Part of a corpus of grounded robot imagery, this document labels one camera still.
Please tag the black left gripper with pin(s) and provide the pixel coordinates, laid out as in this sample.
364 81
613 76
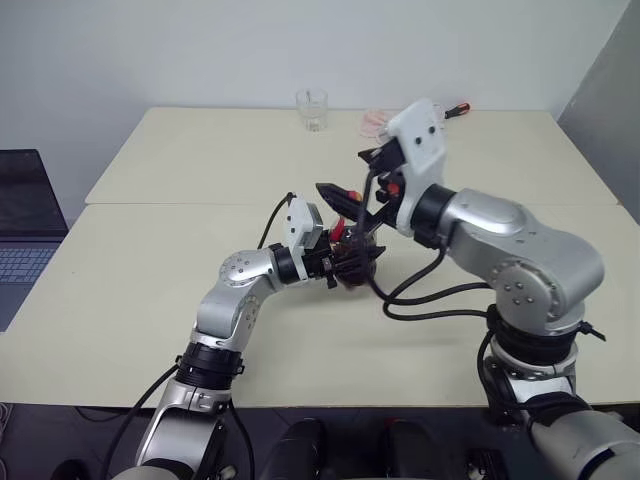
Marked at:
322 257

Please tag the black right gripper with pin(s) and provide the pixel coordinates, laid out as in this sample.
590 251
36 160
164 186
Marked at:
392 172

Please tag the yellow-capped dark drink bottle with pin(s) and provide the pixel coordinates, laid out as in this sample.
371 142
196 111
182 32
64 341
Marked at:
356 280

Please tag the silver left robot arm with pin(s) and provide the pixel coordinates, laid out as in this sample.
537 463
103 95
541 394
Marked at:
235 305

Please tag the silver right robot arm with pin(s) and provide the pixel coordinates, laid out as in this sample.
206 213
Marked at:
530 260

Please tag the clear drinking glass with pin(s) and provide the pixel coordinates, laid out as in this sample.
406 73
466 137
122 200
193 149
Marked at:
311 107

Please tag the pink cloth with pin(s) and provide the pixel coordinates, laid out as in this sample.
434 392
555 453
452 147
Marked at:
374 122

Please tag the dark rounded shape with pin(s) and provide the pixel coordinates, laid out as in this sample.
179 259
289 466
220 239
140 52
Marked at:
300 450
407 450

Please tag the black zip tie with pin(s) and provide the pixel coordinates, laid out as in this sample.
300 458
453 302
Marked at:
594 333

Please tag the grey open laptop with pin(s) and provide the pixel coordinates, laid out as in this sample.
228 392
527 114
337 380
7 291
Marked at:
27 200

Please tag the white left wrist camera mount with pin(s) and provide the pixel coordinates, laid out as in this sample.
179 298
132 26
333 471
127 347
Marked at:
300 220

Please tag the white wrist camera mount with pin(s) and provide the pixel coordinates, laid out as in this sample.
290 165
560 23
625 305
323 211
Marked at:
420 135
300 220

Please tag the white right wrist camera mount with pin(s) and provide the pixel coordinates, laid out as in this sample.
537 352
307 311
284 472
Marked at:
420 135

